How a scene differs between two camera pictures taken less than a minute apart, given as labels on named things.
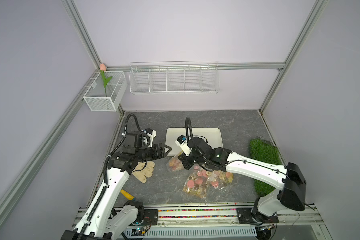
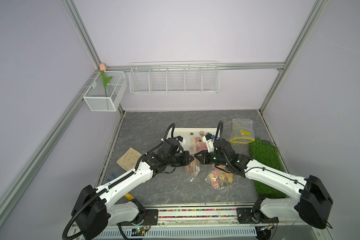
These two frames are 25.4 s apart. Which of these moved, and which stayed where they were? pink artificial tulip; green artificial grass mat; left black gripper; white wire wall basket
Moved: left black gripper
Stayed: green artificial grass mat; pink artificial tulip; white wire wall basket
